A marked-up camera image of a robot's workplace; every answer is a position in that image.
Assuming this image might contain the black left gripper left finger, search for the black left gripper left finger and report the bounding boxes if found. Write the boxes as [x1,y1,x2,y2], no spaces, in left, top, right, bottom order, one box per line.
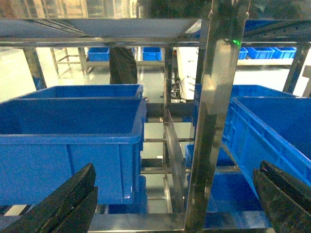
[1,163,98,233]

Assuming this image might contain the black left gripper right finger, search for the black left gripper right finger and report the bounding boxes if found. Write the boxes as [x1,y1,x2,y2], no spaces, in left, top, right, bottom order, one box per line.
[253,161,311,233]

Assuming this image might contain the lower shelf blue bin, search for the lower shelf blue bin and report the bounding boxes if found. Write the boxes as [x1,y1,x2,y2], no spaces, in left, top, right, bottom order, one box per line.
[185,143,272,230]

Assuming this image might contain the stainless steel shelf rack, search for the stainless steel shelf rack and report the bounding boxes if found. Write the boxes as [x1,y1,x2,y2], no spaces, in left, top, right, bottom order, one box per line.
[0,0,311,233]

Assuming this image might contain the near left blue bin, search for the near left blue bin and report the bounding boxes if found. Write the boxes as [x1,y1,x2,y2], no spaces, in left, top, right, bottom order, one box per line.
[0,97,146,205]

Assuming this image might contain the near right blue bin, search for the near right blue bin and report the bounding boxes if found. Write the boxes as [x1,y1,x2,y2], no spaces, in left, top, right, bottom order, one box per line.
[223,97,311,190]

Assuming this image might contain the far right blue bin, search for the far right blue bin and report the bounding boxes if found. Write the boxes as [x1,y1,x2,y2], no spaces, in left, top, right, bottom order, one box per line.
[192,84,296,127]

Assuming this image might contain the far left blue bin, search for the far left blue bin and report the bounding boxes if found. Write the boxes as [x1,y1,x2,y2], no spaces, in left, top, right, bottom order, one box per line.
[19,84,143,99]

